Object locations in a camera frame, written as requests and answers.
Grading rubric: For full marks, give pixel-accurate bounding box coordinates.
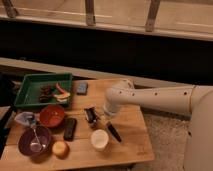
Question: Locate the purple bowl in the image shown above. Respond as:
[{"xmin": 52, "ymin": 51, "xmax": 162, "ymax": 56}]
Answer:
[{"xmin": 18, "ymin": 126, "xmax": 52, "ymax": 157}]

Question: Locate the small metal cup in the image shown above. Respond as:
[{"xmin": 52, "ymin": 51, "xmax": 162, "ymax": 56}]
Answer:
[{"xmin": 88, "ymin": 119, "xmax": 98, "ymax": 129}]

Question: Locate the white plastic cup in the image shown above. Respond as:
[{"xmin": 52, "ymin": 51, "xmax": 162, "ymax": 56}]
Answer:
[{"xmin": 90, "ymin": 129, "xmax": 109, "ymax": 151}]

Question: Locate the red and yellow toy food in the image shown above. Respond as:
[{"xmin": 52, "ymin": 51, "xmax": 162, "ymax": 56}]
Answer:
[{"xmin": 54, "ymin": 83, "xmax": 70, "ymax": 102}]

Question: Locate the green plastic tray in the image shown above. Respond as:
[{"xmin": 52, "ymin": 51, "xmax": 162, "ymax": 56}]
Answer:
[{"xmin": 14, "ymin": 73, "xmax": 73, "ymax": 109}]

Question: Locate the dark brown toy food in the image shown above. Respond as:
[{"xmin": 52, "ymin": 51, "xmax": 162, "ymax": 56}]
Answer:
[{"xmin": 39, "ymin": 85, "xmax": 53, "ymax": 103}]

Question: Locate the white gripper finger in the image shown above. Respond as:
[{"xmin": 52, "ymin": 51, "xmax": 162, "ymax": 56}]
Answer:
[
  {"xmin": 97, "ymin": 114, "xmax": 104, "ymax": 121},
  {"xmin": 105, "ymin": 117, "xmax": 111, "ymax": 125}
]

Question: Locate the orange apple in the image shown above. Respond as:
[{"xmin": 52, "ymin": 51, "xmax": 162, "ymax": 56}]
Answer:
[{"xmin": 52, "ymin": 141, "xmax": 69, "ymax": 158}]

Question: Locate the black remote control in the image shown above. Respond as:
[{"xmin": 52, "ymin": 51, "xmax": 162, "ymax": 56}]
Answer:
[{"xmin": 63, "ymin": 118, "xmax": 77, "ymax": 141}]

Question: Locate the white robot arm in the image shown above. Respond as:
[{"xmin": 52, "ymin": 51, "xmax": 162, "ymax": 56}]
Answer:
[{"xmin": 103, "ymin": 79, "xmax": 213, "ymax": 171}]

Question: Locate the metal spoon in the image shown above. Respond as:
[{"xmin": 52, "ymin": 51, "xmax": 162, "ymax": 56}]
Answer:
[{"xmin": 30, "ymin": 127, "xmax": 45, "ymax": 152}]

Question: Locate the red bowl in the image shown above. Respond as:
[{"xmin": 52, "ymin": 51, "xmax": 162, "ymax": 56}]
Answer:
[{"xmin": 39, "ymin": 105, "xmax": 65, "ymax": 128}]

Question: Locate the blue sponge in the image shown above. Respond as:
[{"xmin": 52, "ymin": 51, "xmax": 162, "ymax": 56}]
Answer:
[{"xmin": 76, "ymin": 82, "xmax": 88, "ymax": 95}]

